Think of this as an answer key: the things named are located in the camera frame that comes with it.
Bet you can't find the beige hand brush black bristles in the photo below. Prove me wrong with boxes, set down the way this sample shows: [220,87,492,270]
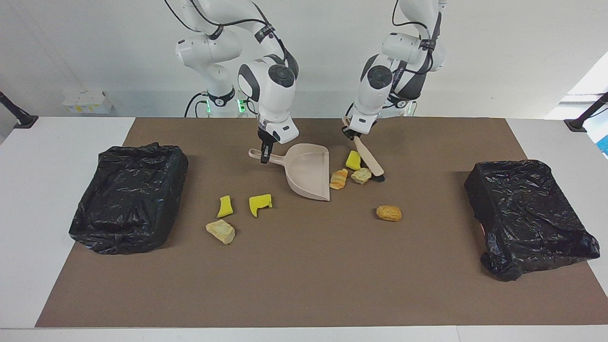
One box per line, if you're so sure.
[342,117,387,183]

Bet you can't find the tan bread piece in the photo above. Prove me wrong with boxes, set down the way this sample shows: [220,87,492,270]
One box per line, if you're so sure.
[329,169,349,190]

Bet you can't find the brown table mat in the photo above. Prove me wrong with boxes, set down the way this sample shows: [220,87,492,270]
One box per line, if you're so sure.
[35,117,608,328]

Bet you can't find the black clamp stand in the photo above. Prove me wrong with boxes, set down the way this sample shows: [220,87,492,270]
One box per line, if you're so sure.
[564,92,608,133]
[0,91,39,129]

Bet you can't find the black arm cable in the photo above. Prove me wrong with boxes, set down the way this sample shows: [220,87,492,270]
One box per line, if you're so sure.
[164,0,301,76]
[392,0,445,110]

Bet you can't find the notched yellow sponge piece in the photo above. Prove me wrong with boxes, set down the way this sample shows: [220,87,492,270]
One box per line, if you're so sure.
[249,194,273,218]

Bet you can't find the black bag lined bin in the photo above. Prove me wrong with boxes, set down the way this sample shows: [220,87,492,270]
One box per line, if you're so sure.
[464,159,601,282]
[69,142,189,255]

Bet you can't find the beige plastic dustpan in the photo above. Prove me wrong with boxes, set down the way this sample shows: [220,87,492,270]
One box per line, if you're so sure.
[248,143,331,202]

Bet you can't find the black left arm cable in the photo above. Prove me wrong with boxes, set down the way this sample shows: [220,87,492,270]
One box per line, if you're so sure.
[392,0,445,110]

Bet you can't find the brown round bread roll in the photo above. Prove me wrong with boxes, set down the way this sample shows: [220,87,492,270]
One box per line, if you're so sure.
[376,205,402,222]

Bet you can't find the large pale bread chunk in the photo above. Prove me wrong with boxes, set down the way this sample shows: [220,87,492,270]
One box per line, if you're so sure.
[205,219,236,245]

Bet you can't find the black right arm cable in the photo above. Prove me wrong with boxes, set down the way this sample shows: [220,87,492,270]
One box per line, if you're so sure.
[164,0,301,76]

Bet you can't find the white cardboard boxes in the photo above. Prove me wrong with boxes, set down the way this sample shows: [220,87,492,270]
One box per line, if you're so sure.
[63,90,114,114]

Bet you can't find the black base cable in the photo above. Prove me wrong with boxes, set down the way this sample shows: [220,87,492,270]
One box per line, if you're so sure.
[184,92,209,118]

